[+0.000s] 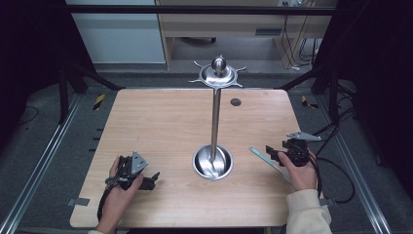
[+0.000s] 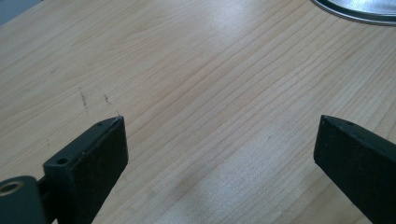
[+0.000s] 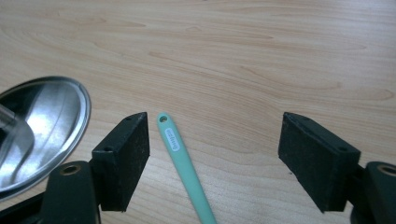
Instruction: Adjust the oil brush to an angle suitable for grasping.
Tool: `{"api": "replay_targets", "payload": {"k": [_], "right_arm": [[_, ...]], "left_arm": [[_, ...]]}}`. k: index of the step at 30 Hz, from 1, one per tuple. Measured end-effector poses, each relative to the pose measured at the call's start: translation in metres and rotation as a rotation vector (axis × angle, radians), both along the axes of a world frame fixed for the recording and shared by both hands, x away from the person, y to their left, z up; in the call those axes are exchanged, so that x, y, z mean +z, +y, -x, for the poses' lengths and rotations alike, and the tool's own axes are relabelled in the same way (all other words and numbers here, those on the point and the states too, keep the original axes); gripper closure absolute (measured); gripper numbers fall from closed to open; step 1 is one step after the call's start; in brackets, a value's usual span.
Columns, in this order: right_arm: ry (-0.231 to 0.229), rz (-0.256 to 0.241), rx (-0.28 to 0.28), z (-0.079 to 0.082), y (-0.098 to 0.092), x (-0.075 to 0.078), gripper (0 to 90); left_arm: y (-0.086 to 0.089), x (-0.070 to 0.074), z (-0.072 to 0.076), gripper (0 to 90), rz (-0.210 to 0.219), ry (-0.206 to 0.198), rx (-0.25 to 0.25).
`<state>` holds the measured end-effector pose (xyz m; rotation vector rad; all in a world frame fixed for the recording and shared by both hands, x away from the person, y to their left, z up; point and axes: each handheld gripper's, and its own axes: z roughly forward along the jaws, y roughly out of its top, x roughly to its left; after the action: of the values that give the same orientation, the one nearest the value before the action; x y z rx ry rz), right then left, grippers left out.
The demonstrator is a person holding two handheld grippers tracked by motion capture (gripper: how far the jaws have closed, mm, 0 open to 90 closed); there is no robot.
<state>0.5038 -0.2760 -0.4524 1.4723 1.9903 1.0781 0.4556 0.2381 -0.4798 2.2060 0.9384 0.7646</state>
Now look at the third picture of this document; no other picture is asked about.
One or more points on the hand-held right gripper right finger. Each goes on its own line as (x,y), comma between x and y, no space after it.
(314,161)

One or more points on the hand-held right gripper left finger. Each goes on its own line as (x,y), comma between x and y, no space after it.
(122,165)

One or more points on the round steel plate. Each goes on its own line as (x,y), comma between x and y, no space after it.
(37,130)

